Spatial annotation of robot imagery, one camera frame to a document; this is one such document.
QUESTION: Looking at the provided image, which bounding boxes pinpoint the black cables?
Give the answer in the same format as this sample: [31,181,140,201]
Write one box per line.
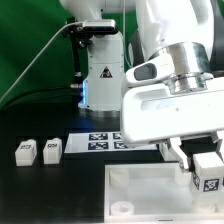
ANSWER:
[0,85,84,111]

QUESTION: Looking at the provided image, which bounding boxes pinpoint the grey camera cable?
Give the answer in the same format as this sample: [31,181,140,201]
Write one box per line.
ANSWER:
[0,21,84,104]

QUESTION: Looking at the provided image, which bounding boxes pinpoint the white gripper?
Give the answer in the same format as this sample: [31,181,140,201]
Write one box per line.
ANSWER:
[120,78,224,172]

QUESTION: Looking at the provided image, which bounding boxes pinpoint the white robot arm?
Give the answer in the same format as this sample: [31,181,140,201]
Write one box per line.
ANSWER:
[59,0,224,175]

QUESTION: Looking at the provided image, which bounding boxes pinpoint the black camera stand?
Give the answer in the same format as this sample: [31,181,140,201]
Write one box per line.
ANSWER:
[64,17,92,90]

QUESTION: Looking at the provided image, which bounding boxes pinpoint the silver camera on stand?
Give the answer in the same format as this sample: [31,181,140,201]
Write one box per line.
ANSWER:
[82,19,116,33]

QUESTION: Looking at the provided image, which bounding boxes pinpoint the white square tabletop tray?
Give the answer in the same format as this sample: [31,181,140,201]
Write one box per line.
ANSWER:
[104,163,224,224]

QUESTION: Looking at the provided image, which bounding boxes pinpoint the white sheet with markers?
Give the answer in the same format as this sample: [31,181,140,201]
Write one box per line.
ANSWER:
[65,132,157,153]

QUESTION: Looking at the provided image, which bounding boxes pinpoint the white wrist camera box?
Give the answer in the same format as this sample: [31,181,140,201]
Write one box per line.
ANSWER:
[125,53,175,88]

